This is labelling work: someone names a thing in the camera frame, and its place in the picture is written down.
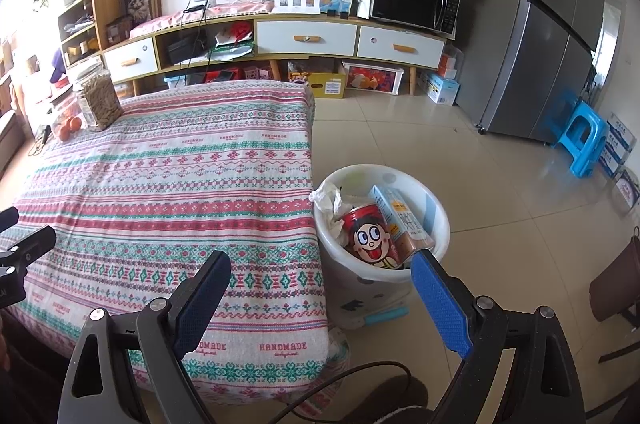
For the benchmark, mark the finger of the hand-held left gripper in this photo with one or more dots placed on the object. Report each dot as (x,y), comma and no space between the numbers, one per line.
(7,219)
(32,246)

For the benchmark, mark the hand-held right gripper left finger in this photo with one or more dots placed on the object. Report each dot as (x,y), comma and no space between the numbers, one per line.
(202,304)

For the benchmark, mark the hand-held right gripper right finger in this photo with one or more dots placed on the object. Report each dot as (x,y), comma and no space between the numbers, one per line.
(440,304)

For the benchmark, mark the white spotted plastic bin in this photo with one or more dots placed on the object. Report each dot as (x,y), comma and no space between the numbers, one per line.
(370,299)

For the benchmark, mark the light blue drink carton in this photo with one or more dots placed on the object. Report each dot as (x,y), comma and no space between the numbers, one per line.
(400,216)

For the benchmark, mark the red cartoon can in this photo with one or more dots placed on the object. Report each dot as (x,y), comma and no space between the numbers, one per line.
(367,236)

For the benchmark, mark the white tissue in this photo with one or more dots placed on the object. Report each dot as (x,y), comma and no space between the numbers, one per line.
(327,204)

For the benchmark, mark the brown slipper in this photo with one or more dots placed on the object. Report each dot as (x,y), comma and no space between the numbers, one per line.
(395,399)

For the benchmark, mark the bag of oranges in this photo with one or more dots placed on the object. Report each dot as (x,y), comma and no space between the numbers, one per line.
(67,124)

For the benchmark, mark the table with patterned cloth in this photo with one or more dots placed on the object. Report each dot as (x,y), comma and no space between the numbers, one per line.
(175,184)

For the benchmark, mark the glass jar of cereal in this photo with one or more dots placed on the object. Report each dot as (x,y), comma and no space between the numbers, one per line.
(100,102)

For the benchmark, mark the brown chair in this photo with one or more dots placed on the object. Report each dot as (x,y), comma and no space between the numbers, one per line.
(617,289)

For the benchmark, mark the white cabinet drawer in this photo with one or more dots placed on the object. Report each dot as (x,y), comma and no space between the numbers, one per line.
(305,38)
(400,47)
(130,59)

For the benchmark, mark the wooden shelf unit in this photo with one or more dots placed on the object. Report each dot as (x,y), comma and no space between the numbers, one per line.
(80,29)

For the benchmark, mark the white and blue box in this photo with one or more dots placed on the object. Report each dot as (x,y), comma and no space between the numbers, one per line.
(440,88)

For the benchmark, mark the blue plastic stool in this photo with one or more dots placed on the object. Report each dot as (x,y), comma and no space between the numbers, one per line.
(585,134)

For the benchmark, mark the stack of white blue boxes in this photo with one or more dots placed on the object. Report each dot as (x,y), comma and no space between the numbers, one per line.
(617,149)

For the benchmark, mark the clear storage box red print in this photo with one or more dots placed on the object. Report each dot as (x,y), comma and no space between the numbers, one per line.
(372,78)

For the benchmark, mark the yellow cardboard box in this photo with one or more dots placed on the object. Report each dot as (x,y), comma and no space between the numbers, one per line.
(327,85)

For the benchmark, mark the long wooden cabinet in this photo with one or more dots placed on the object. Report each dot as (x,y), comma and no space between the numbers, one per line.
(230,39)

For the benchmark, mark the grey refrigerator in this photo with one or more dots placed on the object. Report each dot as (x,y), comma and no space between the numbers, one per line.
(535,54)

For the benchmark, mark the black microwave oven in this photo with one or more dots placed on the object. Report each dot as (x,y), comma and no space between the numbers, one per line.
(410,2)

